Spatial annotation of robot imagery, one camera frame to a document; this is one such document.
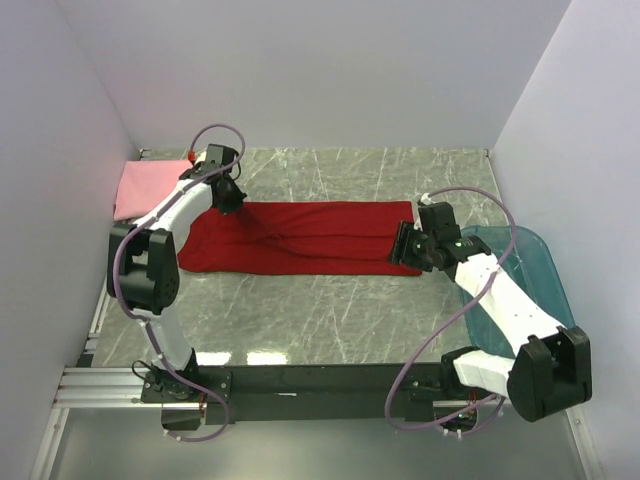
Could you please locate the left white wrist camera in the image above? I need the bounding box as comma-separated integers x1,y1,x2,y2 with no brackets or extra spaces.
187,149,207,164

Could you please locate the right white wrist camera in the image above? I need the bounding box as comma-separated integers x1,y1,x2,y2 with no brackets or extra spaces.
418,193,433,205

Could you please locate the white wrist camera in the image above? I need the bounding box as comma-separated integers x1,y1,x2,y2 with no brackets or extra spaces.
418,193,433,205
187,149,207,164

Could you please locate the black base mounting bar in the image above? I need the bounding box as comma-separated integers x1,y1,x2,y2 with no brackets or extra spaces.
139,363,501,426

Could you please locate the folded pink t shirt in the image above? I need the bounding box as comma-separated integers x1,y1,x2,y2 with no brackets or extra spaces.
113,160,191,221

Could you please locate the red t shirt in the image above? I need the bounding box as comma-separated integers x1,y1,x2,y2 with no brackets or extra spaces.
178,201,421,277

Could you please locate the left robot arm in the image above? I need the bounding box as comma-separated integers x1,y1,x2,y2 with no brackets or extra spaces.
107,144,246,403

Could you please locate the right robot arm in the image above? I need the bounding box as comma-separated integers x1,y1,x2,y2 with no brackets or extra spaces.
390,202,592,422

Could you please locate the teal transparent plastic bin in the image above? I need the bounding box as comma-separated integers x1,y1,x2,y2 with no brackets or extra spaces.
462,225,575,358

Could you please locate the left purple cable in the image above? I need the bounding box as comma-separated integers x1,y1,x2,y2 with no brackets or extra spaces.
112,122,247,443

